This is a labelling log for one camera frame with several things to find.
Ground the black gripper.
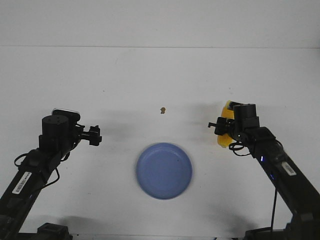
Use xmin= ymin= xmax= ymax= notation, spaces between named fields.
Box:
xmin=208 ymin=101 xmax=241 ymax=136
xmin=73 ymin=123 xmax=102 ymax=146

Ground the yellow corn cob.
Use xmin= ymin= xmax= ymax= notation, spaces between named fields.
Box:
xmin=217 ymin=100 xmax=235 ymax=148

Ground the blue round plate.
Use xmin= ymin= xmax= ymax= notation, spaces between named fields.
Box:
xmin=135 ymin=142 xmax=193 ymax=200

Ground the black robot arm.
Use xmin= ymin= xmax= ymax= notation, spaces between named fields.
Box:
xmin=208 ymin=100 xmax=320 ymax=240
xmin=0 ymin=109 xmax=102 ymax=240

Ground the small brown table mark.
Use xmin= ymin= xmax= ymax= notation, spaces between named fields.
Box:
xmin=160 ymin=107 xmax=166 ymax=114

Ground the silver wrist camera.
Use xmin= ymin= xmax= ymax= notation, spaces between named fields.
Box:
xmin=51 ymin=108 xmax=81 ymax=122

